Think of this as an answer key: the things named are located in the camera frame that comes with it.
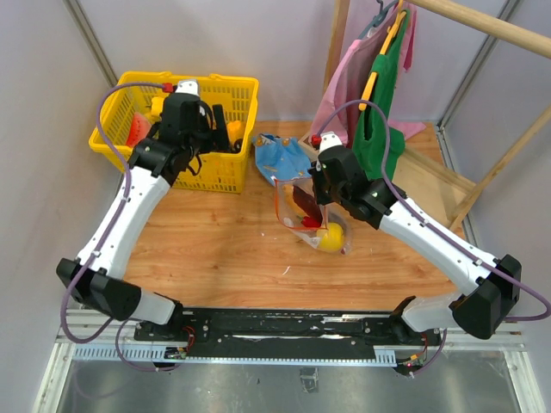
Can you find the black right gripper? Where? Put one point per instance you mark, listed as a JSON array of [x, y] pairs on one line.
[[317, 174]]

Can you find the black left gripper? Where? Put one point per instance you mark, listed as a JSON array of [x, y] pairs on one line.
[[219, 137]]

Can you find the purple sweet potato toy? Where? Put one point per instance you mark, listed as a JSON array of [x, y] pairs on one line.
[[307, 204]]

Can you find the clear zip top bag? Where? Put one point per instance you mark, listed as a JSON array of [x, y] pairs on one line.
[[290, 215]]

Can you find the red chili pepper toy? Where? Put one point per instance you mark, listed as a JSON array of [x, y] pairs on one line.
[[310, 222]]

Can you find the yellow lemon toy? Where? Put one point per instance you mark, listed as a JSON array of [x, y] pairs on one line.
[[331, 238]]

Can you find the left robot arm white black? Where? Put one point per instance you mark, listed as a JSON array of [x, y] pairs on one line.
[[96, 276]]

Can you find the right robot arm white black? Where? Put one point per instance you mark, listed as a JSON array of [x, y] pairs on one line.
[[486, 287]]

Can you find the orange bell pepper toy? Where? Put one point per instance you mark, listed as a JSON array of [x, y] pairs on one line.
[[235, 131]]

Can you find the green shirt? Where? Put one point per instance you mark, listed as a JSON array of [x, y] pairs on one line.
[[375, 144]]

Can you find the blue patterned cloth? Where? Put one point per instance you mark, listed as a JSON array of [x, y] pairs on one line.
[[280, 159]]

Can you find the yellow bell pepper toy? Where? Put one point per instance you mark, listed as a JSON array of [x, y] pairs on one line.
[[156, 108]]

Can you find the watermelon slice toy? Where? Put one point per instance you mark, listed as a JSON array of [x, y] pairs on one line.
[[139, 128]]

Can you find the yellow plastic basket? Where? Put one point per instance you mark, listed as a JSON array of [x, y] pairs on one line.
[[219, 171]]

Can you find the pink shirt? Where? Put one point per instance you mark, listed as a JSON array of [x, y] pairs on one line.
[[351, 75]]

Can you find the grey hanger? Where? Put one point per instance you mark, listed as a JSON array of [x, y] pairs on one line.
[[378, 18]]

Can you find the yellow hanger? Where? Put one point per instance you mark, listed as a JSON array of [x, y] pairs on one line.
[[392, 43]]

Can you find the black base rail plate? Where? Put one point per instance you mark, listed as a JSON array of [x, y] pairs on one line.
[[285, 335]]

